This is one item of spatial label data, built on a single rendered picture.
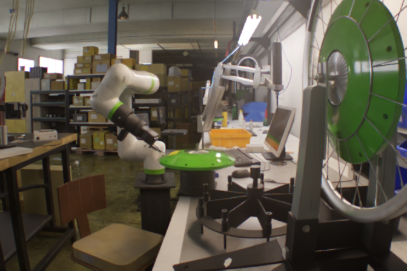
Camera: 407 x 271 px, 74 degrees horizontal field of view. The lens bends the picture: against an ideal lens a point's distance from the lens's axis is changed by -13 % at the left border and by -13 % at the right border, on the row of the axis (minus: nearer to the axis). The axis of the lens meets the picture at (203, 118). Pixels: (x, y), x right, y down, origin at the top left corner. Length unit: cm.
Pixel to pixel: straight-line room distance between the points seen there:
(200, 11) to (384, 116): 955
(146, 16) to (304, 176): 973
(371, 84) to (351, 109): 6
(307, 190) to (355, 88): 20
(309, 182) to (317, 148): 6
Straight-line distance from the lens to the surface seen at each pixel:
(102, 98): 131
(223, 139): 235
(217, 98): 168
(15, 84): 819
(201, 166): 114
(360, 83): 51
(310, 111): 55
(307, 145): 56
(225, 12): 992
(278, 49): 121
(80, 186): 167
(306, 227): 60
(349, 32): 56
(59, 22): 1125
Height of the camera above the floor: 133
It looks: 5 degrees down
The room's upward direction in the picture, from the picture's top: straight up
